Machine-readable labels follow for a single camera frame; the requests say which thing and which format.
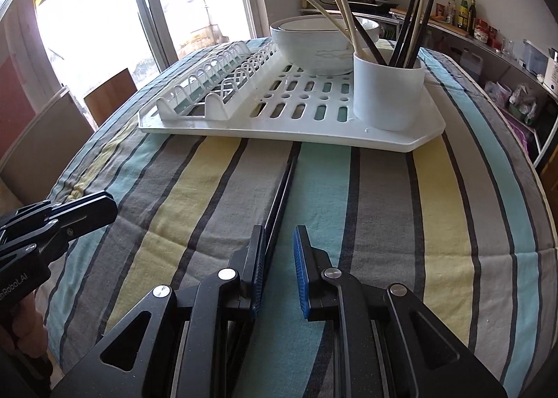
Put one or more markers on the dark green oil bottle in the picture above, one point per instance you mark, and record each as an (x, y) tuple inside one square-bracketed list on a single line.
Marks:
[(463, 12)]

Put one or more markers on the clear sauce bottle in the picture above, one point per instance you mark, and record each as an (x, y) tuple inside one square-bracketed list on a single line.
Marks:
[(451, 10)]

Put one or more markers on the white plastic dish rack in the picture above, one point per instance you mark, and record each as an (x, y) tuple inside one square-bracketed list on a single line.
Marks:
[(279, 119)]

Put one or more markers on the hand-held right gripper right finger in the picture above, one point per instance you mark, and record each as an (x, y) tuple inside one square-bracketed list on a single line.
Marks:
[(301, 271)]

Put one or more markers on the drinking glass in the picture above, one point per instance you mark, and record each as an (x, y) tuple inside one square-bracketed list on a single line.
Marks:
[(508, 46)]

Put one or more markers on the person's left hand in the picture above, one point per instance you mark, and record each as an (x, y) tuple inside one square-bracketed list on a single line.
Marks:
[(32, 324)]

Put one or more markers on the clear storage container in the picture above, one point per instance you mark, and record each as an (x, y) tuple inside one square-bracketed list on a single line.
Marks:
[(534, 58)]

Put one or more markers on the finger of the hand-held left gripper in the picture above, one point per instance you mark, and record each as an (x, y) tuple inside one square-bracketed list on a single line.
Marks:
[(87, 210)]

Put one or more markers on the translucent plastic jug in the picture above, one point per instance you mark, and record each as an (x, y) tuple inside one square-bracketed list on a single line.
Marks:
[(473, 67)]

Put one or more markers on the white ceramic bowl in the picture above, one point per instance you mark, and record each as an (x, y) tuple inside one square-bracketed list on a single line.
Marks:
[(309, 49)]

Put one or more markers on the red patterned jar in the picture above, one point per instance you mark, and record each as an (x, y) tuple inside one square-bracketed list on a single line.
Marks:
[(481, 34)]

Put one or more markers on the dark sauce bottle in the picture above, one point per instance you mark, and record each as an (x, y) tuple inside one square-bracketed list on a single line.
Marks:
[(473, 14)]

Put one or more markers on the white cup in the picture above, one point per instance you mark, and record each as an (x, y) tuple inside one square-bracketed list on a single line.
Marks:
[(388, 97)]

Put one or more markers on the black chopstick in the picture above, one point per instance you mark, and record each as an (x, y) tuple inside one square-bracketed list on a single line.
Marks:
[(279, 197), (410, 1), (372, 48), (285, 197), (429, 3)]

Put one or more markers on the striped tablecloth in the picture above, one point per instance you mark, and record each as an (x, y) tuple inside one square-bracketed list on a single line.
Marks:
[(392, 228)]

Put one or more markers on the black induction cooker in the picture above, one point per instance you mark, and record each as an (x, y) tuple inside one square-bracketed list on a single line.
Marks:
[(375, 3)]

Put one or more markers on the sliding glass door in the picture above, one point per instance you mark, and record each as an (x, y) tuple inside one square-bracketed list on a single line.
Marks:
[(144, 10)]

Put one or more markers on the steel kitchen shelf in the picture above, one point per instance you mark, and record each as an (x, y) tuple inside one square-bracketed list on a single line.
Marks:
[(501, 59)]

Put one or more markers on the crumpled plastic bags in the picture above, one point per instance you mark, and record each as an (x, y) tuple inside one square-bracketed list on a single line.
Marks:
[(518, 99)]

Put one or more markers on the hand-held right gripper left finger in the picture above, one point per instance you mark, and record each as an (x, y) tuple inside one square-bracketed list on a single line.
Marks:
[(259, 276)]

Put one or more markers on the red spice jar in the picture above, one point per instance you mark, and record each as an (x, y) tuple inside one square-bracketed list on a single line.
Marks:
[(440, 9)]

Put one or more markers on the wooden chair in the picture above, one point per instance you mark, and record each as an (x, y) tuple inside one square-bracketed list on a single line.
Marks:
[(39, 149), (111, 97)]

